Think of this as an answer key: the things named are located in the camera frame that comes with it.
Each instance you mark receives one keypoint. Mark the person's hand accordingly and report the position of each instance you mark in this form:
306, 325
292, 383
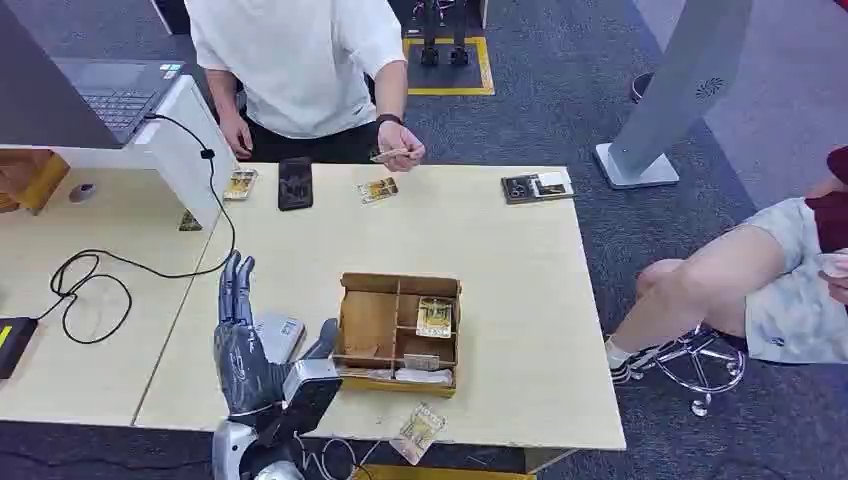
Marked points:
399, 142
236, 136

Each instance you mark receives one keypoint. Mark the small dark card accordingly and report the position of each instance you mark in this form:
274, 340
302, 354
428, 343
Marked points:
189, 222

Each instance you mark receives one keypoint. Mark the chrome stool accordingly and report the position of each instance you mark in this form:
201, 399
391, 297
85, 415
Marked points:
709, 364

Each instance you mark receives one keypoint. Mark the person's left hand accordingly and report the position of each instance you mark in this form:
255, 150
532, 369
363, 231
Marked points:
399, 142

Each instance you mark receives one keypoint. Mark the seated person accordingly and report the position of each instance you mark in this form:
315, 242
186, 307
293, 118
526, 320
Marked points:
762, 285

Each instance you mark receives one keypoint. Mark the small pale card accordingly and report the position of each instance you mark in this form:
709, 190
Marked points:
421, 362

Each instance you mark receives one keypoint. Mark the person's right hand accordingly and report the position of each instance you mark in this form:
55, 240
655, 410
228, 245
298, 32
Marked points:
236, 136

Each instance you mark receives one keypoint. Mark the yellow printed card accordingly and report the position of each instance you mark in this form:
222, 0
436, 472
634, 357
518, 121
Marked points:
378, 190
240, 185

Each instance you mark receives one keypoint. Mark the tan card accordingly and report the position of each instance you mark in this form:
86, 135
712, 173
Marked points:
391, 155

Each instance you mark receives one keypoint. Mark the white card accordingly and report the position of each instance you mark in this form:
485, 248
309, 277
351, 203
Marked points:
424, 376

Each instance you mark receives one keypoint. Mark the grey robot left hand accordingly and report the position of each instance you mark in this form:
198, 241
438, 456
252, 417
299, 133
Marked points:
242, 371

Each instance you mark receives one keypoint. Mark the pale grey card reader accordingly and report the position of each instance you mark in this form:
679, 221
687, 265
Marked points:
281, 334

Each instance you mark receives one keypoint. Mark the grey floor stand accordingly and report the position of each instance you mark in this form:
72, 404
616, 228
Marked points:
669, 86

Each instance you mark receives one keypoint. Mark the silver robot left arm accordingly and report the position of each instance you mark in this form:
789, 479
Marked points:
228, 454

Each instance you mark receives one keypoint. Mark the black round bin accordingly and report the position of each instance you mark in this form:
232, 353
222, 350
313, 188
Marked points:
638, 86

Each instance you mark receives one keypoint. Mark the wooden compartment card box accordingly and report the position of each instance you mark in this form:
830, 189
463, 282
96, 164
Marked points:
371, 324

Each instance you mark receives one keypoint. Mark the yellow taped floor mat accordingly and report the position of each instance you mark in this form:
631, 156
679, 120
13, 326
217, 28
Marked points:
484, 73

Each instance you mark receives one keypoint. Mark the black phone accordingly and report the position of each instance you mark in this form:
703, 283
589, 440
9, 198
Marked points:
295, 184

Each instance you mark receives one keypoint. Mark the marbled hotel card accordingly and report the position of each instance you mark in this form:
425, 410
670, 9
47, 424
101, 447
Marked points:
434, 318

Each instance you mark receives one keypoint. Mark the black tray with items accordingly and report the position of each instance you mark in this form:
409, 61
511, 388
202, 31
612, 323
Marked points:
536, 188

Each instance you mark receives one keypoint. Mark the yellow wooden shelf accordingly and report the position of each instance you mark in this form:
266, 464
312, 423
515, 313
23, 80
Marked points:
437, 473

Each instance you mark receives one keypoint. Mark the marbled card in clear sleeve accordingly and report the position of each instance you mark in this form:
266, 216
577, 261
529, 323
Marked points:
417, 432

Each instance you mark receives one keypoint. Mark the grey round puck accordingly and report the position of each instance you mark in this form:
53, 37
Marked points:
82, 193

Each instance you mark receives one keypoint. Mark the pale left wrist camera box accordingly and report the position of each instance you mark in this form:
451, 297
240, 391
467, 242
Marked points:
311, 391

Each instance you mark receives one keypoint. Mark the grey laptop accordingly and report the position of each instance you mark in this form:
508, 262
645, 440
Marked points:
112, 96

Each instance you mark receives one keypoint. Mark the black power box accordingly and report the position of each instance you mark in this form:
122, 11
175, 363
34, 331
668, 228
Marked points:
14, 344

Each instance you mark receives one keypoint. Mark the brown wooden box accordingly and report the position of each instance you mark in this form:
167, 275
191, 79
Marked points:
30, 175

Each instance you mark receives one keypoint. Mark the black wristwatch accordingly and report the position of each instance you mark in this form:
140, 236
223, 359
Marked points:
389, 119

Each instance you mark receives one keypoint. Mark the white laptop stand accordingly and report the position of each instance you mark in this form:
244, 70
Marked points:
185, 152

